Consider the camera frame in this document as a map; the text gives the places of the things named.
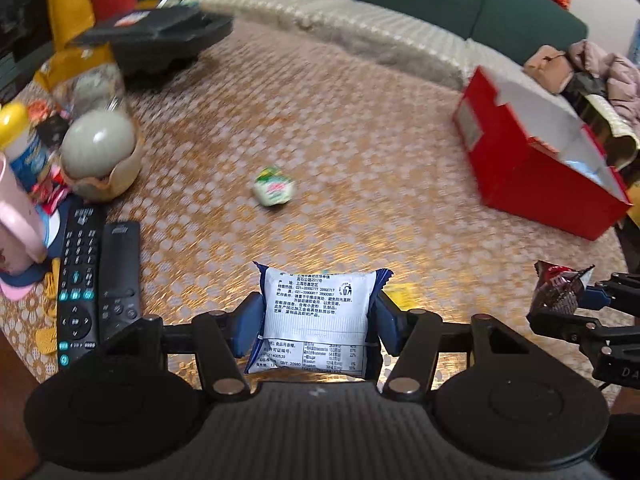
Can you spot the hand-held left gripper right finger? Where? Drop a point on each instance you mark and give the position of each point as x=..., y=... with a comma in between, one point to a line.
x=387, y=325

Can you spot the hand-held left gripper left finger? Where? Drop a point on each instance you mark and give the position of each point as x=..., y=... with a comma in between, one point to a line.
x=250, y=320

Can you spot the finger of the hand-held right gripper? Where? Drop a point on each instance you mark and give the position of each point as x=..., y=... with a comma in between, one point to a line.
x=595, y=296
x=555, y=324

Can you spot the dark brown red snack packet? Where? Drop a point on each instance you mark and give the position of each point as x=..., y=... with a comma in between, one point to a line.
x=557, y=287

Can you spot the white blue snack packet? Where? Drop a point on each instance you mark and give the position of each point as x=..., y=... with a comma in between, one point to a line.
x=315, y=310

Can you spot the light blue snack packet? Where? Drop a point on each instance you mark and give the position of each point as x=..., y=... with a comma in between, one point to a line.
x=582, y=169

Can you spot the red cardboard box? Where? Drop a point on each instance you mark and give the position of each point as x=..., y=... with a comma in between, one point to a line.
x=525, y=185

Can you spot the yellow snack packet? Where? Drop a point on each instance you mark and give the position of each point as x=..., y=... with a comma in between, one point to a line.
x=400, y=292

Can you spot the small green white candy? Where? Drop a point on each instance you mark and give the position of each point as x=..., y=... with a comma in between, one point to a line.
x=274, y=187

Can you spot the slim black remote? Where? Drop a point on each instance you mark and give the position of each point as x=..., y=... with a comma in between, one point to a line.
x=119, y=280

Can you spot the woven beige chair cover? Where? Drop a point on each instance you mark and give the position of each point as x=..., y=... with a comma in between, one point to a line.
x=615, y=120

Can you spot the black remote with buttons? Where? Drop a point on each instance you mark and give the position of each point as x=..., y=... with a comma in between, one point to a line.
x=80, y=270

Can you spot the pink puffer jacket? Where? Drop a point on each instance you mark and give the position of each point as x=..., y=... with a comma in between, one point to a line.
x=620, y=85

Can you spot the grey egg ornament in bowl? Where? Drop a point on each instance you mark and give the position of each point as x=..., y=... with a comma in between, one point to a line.
x=97, y=145

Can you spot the brown bag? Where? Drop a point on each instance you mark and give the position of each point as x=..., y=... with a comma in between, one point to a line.
x=547, y=65

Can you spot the red candy wrappers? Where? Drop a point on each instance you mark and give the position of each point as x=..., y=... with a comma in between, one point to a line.
x=50, y=195

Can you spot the pink cup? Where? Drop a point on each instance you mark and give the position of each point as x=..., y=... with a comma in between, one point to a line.
x=17, y=225

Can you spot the clear plastic bag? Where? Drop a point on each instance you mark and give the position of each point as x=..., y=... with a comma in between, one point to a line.
x=95, y=87

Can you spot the yellow capped bottle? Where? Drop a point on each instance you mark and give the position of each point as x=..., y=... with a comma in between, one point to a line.
x=22, y=150

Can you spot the black plastic case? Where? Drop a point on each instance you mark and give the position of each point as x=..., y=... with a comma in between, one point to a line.
x=160, y=35

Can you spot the green sofa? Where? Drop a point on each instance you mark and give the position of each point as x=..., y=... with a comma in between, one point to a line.
x=425, y=0

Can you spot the black television screen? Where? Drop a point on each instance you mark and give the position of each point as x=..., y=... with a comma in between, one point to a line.
x=20, y=10

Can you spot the blue wall poster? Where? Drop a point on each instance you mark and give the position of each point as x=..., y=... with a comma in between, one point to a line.
x=636, y=45

